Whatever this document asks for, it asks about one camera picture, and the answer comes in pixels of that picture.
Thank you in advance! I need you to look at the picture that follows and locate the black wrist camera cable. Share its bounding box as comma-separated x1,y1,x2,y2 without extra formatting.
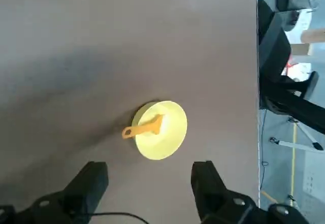
91,204,150,224

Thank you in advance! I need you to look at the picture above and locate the black office chair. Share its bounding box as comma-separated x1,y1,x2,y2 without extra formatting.
257,0,325,136

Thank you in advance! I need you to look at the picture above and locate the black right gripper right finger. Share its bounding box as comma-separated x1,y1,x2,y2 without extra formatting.
190,160,312,224

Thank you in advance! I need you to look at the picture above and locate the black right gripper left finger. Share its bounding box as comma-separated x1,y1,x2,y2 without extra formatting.
0,161,110,224

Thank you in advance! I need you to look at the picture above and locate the silver tripod stand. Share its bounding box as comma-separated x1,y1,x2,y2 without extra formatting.
270,117,324,151

